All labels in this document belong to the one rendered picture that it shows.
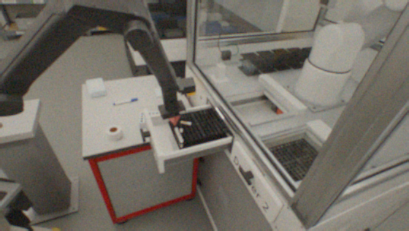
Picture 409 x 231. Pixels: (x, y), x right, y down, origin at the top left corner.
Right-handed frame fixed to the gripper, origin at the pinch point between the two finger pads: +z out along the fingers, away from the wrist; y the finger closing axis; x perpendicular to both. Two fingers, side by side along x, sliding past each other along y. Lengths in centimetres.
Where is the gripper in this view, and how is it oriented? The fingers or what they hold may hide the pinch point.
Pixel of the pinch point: (174, 123)
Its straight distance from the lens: 96.2
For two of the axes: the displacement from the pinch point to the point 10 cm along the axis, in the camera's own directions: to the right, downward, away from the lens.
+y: 9.4, -2.6, 2.4
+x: -3.5, -6.1, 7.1
